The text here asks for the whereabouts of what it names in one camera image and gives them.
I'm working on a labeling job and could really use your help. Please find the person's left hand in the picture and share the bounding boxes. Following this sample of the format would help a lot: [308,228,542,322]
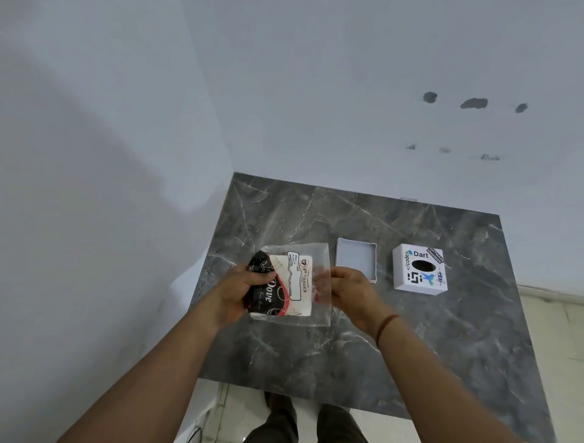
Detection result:
[196,266,277,330]

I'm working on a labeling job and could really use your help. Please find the white rectangular box lid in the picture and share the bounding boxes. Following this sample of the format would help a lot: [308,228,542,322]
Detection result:
[335,237,378,284]

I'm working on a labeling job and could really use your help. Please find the person's left forearm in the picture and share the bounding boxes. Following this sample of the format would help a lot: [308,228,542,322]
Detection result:
[56,303,221,443]

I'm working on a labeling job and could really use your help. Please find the person's right forearm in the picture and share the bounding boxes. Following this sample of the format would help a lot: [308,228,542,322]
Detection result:
[376,315,523,443]

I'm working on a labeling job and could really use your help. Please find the black cable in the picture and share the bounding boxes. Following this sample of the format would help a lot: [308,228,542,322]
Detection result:
[184,411,215,443]

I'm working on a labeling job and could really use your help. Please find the dark grey trousers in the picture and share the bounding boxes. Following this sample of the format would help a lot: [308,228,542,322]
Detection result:
[243,396,368,443]

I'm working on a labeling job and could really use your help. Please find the person's right hand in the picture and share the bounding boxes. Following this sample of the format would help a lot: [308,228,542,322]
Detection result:
[314,267,394,339]

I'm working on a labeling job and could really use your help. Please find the red thread bracelet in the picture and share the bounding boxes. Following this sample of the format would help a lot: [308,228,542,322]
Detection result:
[375,313,402,349]

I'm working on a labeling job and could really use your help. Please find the white stickered tissue box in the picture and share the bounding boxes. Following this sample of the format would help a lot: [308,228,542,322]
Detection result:
[392,243,448,296]

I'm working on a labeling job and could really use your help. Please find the clear plastic tissue packet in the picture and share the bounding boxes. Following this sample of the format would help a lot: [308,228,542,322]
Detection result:
[243,243,332,328]

